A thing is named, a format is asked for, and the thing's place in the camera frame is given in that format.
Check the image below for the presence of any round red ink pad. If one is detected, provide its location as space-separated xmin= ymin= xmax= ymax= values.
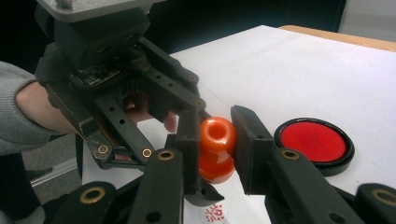
xmin=274 ymin=117 xmax=356 ymax=177

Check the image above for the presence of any wooden table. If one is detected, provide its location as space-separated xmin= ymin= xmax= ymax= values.
xmin=278 ymin=24 xmax=396 ymax=53

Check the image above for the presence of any dark curtain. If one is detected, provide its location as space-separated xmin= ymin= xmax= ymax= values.
xmin=0 ymin=0 xmax=347 ymax=74

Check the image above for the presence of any large white table cover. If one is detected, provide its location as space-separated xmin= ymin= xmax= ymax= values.
xmin=81 ymin=24 xmax=396 ymax=224

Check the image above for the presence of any orange stamp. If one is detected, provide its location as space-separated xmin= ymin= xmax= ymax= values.
xmin=199 ymin=116 xmax=237 ymax=185

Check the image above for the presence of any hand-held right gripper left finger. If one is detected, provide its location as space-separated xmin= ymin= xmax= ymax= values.
xmin=129 ymin=107 xmax=201 ymax=224

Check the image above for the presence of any light grey cabinet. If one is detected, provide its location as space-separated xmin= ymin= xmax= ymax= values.
xmin=338 ymin=0 xmax=396 ymax=43

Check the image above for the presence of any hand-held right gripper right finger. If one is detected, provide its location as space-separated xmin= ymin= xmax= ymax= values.
xmin=232 ymin=105 xmax=365 ymax=224

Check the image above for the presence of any metal floor rail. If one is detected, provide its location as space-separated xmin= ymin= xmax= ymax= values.
xmin=29 ymin=157 xmax=78 ymax=188

